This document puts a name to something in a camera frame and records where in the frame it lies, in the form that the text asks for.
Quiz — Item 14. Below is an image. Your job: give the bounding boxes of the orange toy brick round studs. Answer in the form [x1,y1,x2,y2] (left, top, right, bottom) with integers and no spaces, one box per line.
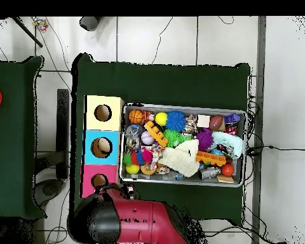
[144,120,169,148]

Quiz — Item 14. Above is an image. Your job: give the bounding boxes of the wooden box three holes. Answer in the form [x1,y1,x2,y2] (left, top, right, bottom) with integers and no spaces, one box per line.
[81,95,125,199]

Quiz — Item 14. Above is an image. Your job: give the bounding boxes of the clear shallow mesh bin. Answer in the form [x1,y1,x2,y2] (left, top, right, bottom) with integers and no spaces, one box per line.
[119,103,247,188]

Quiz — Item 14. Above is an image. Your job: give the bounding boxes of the yellow ball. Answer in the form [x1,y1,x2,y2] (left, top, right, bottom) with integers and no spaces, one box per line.
[154,112,168,126]

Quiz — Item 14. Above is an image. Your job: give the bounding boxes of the green spiky ball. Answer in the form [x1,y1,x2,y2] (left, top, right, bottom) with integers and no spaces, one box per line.
[163,129,184,148]

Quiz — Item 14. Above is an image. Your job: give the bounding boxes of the small orange basketball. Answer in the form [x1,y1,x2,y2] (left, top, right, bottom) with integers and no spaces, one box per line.
[128,109,145,125]

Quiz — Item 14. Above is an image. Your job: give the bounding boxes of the blue spiky ball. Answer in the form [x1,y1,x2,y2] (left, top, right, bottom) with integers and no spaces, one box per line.
[165,110,187,132]

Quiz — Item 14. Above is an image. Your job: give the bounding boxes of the cream knitted cloth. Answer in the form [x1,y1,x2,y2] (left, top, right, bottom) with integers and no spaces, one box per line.
[158,139,201,178]

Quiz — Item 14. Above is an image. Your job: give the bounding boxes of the purple spiky ball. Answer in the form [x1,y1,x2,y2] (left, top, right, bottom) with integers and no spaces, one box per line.
[195,129,215,153]

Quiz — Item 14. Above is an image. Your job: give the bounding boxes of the long flat orange toy brick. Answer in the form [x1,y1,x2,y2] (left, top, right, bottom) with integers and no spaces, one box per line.
[195,151,227,168]

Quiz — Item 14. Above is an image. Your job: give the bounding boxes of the brown toy football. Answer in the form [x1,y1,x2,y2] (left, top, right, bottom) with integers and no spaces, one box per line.
[209,114,225,131]

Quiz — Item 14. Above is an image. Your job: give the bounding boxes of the light blue cloth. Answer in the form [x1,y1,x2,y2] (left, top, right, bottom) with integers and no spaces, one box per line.
[212,131,244,159]

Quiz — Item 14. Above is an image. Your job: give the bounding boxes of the black upright bar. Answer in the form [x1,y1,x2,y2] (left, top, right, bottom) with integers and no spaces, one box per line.
[56,88,71,180]

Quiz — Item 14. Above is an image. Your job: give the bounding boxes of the grey round base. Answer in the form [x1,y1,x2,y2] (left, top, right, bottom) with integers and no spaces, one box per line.
[34,179,67,207]

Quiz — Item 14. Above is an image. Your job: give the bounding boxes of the grey object on floor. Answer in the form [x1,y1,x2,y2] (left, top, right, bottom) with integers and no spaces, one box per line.
[79,16,104,32]

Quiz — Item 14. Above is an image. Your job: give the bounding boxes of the dark green side table cloth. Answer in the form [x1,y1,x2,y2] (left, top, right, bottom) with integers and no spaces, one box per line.
[0,55,46,220]

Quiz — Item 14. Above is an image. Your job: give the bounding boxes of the small colourful item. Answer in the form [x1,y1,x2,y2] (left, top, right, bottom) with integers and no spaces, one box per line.
[32,17,50,32]

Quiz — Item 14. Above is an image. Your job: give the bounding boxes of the black stick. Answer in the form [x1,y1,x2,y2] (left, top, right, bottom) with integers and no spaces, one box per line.
[10,17,44,48]

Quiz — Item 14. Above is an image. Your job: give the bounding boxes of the black power cable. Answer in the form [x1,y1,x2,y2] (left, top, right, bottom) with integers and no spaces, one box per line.
[246,144,305,156]

